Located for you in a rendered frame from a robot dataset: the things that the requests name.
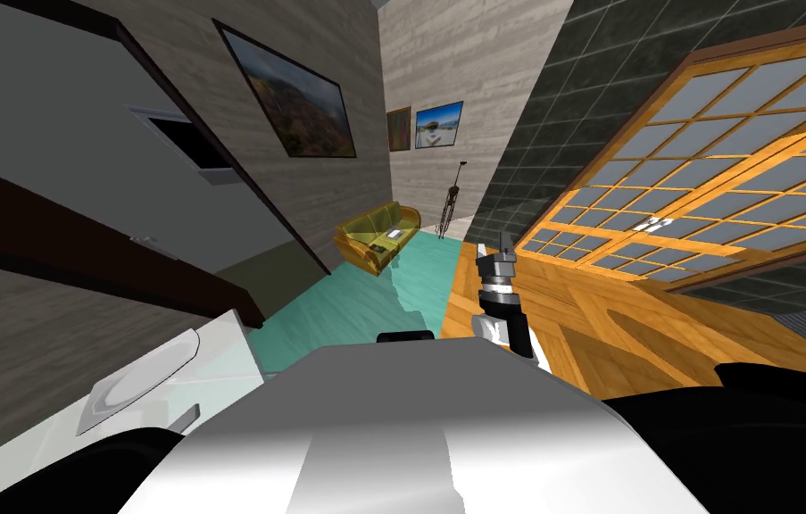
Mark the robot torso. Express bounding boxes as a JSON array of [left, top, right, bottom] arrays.
[[116, 330, 712, 514]]

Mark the white appliance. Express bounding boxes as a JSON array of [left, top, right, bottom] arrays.
[[0, 307, 270, 502]]

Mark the small dark picture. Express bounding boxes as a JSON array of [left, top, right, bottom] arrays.
[[385, 106, 413, 153]]

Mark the wooden glass pane door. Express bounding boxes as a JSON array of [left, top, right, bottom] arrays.
[[515, 13, 806, 295]]

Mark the yellow sofa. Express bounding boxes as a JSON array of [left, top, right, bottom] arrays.
[[332, 200, 424, 279]]

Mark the blue sky picture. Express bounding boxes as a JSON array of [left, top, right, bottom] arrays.
[[413, 99, 466, 151]]

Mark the grey door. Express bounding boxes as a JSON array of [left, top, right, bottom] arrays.
[[0, 0, 334, 278]]

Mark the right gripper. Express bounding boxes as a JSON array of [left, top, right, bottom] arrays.
[[475, 230, 520, 289]]

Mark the dark floor lamp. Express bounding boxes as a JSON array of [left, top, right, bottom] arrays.
[[434, 162, 469, 242]]

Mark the large landscape picture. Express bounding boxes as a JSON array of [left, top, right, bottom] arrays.
[[211, 17, 360, 161]]

